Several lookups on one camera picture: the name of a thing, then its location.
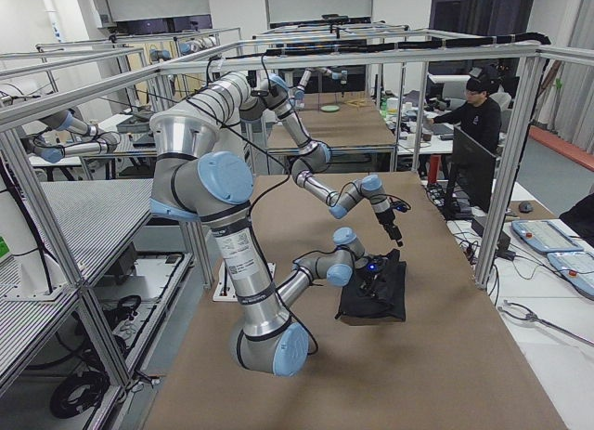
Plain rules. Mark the black grabber stick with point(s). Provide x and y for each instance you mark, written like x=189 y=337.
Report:
x=524 y=313

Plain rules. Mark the black printed t-shirt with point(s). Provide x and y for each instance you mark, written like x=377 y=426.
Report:
x=391 y=302

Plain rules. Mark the aluminium frame post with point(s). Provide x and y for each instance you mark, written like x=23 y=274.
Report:
x=524 y=105

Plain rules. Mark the black Huawei monitor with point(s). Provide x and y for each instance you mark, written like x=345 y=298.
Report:
x=470 y=182

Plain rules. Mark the blue teach pendant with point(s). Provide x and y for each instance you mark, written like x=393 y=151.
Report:
x=576 y=268
x=544 y=237

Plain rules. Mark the black computer mouse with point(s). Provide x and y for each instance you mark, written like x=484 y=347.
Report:
x=525 y=207

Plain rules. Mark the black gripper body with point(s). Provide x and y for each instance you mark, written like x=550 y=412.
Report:
x=369 y=276
x=389 y=227

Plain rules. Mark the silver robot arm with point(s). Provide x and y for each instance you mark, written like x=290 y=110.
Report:
x=301 y=137
x=194 y=183

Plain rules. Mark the man with headset seated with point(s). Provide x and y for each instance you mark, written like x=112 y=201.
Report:
x=480 y=116

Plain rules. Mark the grey slatted work table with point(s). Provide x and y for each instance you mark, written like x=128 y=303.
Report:
x=86 y=225

